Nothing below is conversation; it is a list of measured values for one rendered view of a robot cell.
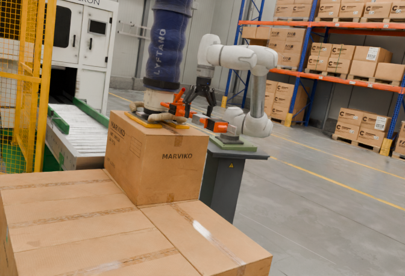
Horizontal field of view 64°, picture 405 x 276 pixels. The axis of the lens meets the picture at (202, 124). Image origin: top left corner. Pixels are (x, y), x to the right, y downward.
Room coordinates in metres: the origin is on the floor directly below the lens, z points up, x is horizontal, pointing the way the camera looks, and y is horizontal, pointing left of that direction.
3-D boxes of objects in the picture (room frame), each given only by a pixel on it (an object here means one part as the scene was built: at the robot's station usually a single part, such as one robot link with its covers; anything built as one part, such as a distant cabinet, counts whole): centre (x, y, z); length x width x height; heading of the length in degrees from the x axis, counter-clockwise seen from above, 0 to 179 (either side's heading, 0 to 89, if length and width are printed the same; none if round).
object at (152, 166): (1.97, 0.28, 0.74); 0.60 x 0.40 x 0.40; 35
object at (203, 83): (1.65, 0.03, 1.23); 0.08 x 0.07 x 0.09; 127
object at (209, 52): (1.65, 0.02, 1.41); 0.13 x 0.11 x 0.16; 72
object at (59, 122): (3.30, 1.65, 0.60); 1.60 x 0.10 x 0.09; 37
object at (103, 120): (3.63, 1.23, 0.60); 1.60 x 0.10 x 0.09; 37
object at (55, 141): (2.99, 1.48, 0.50); 2.31 x 0.05 x 0.19; 37
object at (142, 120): (1.92, 0.37, 0.97); 0.34 x 0.10 x 0.05; 37
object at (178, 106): (1.78, 0.14, 1.07); 0.10 x 0.08 x 0.06; 127
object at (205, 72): (1.65, 0.03, 1.30); 0.09 x 0.09 x 0.06
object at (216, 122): (1.49, -0.06, 1.07); 0.08 x 0.07 x 0.05; 37
